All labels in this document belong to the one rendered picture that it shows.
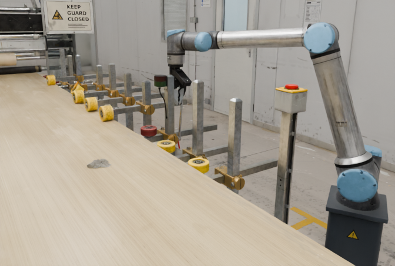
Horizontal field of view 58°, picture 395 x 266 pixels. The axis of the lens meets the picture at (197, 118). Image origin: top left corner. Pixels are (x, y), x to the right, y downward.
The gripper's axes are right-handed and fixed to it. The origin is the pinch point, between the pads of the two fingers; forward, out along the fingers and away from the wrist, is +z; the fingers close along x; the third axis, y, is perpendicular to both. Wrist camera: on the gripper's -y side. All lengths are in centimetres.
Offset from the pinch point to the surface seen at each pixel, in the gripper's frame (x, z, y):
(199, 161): 22, 10, -51
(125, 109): 19.5, 5.5, 23.0
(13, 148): 77, 11, 4
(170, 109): 8.5, 0.8, -6.2
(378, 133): -250, 67, 28
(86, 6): -26, -54, 222
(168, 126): 9.2, 9.4, -6.2
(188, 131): -5.2, 15.4, -2.0
